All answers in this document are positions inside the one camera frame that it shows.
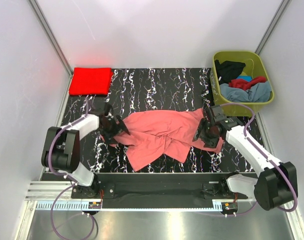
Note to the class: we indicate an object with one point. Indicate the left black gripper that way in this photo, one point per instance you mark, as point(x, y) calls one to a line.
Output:
point(118, 128)

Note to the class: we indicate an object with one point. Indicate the bright blue garment in bin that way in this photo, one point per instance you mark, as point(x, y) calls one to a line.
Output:
point(245, 77)

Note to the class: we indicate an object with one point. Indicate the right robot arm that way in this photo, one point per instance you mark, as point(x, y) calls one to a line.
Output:
point(256, 160)

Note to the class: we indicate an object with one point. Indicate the black garment in bin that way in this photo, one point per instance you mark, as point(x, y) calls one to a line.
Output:
point(228, 70)

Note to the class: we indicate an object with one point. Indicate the right aluminium corner post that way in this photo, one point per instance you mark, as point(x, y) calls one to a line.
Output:
point(272, 25)

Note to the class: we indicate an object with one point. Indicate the left aluminium corner post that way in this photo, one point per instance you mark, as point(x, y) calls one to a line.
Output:
point(50, 35)

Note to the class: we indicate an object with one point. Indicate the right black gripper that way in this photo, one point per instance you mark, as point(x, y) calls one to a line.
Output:
point(209, 143)

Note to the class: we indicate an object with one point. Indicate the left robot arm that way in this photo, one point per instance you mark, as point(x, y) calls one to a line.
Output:
point(61, 151)

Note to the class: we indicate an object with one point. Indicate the folded red t shirt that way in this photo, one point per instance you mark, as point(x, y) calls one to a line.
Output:
point(90, 81)

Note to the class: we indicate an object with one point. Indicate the olive green plastic bin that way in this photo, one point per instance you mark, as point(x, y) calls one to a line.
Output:
point(254, 68)

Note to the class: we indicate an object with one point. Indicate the grey blue garment in bin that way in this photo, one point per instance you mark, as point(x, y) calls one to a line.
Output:
point(258, 93)

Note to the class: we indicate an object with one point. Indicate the pink t shirt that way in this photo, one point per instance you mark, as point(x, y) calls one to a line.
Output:
point(157, 132)

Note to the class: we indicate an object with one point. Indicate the dark red garment in bin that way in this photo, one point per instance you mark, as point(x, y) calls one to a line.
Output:
point(244, 85)

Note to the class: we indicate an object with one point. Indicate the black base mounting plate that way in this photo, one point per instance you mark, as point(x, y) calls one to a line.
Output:
point(201, 177)

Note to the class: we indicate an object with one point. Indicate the aluminium corner post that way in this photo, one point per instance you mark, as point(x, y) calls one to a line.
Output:
point(272, 25)
point(50, 35)

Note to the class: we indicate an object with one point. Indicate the aluminium frame rail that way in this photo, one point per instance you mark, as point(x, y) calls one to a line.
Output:
point(153, 196)

